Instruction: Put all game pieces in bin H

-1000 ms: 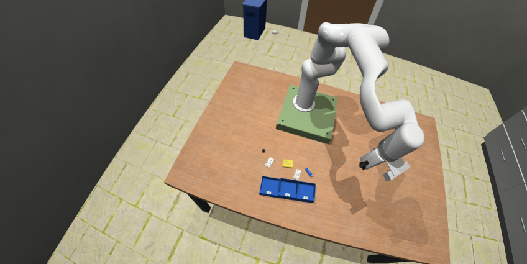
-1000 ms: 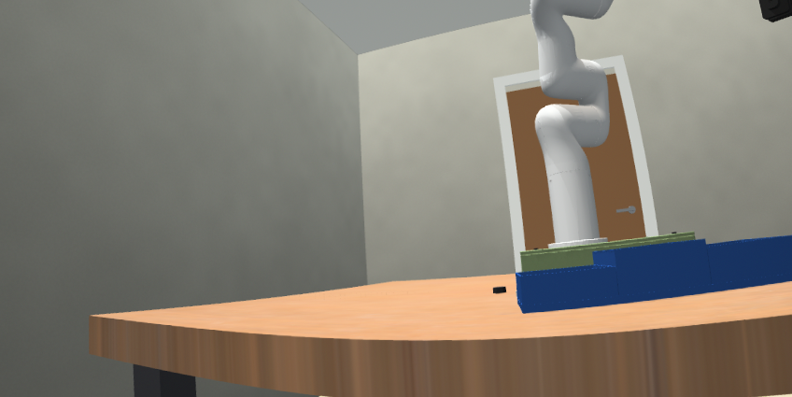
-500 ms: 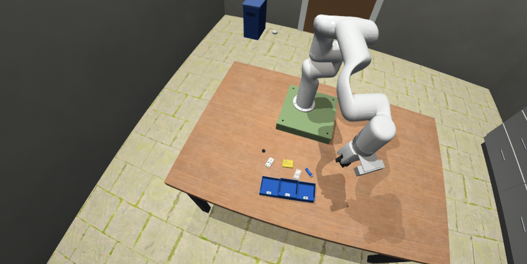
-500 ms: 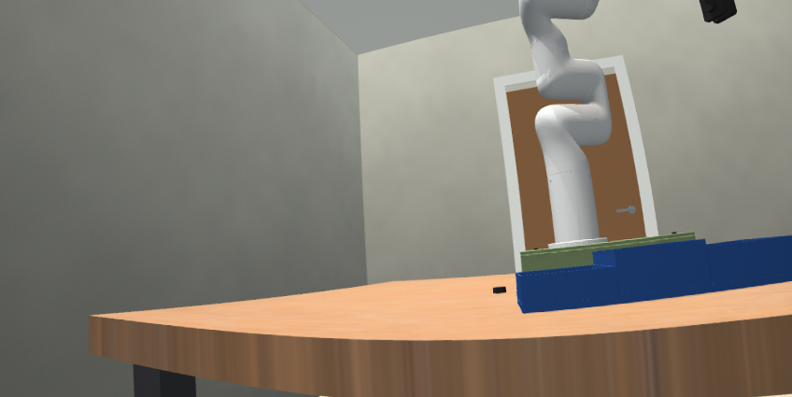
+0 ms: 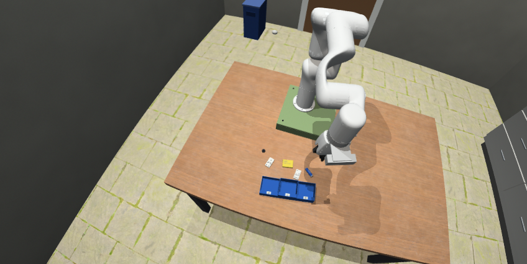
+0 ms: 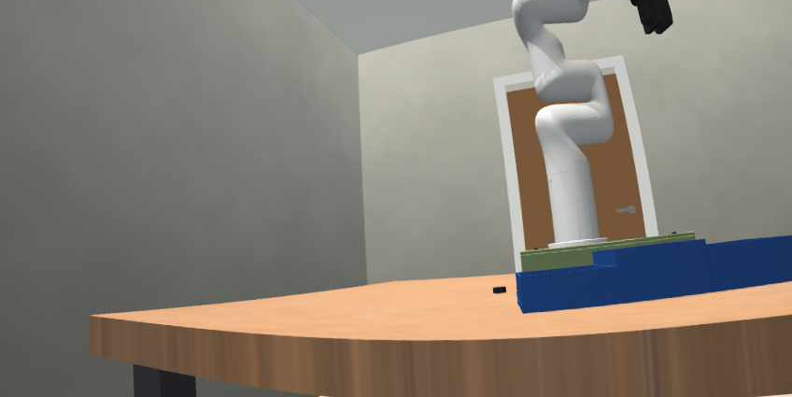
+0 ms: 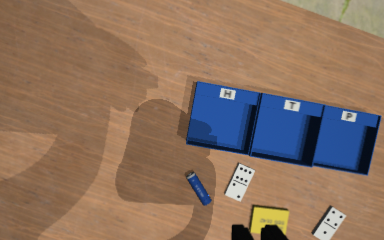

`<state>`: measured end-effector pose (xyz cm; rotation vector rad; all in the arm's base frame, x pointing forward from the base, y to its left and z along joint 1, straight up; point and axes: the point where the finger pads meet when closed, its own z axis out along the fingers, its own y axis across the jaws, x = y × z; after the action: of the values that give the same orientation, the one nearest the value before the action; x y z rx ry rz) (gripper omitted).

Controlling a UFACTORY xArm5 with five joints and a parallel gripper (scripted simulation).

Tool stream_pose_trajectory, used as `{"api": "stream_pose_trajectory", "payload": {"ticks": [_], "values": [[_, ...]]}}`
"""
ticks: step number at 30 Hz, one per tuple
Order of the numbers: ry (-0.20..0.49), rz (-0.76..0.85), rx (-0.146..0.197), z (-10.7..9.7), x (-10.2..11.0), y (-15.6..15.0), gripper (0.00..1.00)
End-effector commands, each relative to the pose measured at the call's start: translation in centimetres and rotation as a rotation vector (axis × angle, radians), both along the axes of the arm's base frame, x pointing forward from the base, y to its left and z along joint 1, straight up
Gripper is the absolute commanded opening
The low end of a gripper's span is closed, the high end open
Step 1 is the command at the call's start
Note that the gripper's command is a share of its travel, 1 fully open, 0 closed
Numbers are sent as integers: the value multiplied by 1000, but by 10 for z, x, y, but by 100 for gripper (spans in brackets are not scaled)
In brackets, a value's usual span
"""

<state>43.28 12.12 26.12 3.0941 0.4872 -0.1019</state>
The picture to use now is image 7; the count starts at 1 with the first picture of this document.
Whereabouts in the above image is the yellow sticky note pad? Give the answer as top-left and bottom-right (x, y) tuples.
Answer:
(249, 205), (289, 235)

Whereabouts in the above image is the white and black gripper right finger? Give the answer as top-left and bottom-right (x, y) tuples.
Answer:
(261, 225), (289, 240)

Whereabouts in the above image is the white domino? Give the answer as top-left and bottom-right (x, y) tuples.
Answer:
(312, 205), (346, 240)
(224, 163), (255, 202)

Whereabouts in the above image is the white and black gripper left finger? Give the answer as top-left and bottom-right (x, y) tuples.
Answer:
(231, 224), (254, 240)

